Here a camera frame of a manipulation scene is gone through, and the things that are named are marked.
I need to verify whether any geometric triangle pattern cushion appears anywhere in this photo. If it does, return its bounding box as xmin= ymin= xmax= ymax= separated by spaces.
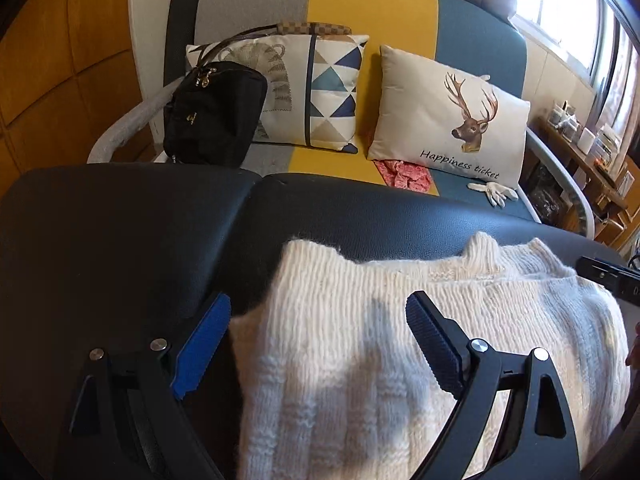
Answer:
xmin=216 ymin=35 xmax=369 ymax=154

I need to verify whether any deer print cushion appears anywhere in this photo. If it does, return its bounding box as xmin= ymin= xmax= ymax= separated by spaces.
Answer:
xmin=368 ymin=44 xmax=530 ymax=188

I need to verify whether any black handbag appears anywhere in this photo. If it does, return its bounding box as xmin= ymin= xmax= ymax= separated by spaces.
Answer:
xmin=162 ymin=22 xmax=312 ymax=167

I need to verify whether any cream knitted sweater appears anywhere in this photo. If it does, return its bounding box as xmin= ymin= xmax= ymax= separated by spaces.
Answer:
xmin=230 ymin=232 xmax=630 ymax=479

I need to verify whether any grey yellow blue sofa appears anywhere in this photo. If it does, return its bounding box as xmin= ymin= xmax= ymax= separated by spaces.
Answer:
xmin=89 ymin=0 xmax=594 ymax=237

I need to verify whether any red patterned cloth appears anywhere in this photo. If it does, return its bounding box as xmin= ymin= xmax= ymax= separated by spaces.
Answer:
xmin=373 ymin=159 xmax=433 ymax=194

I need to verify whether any person's right gloved hand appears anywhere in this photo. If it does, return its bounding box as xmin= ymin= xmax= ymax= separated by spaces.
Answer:
xmin=625 ymin=323 xmax=640 ymax=370

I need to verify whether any black rolled mat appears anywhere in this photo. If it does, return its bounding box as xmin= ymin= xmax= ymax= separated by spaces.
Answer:
xmin=163 ymin=0 xmax=200 ymax=86

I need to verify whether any white glove on sofa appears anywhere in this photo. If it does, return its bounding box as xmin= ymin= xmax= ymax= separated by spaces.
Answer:
xmin=466 ymin=182 xmax=518 ymax=208

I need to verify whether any wooden side table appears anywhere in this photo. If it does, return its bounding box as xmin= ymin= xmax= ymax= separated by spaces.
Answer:
xmin=532 ymin=117 xmax=627 ymax=233

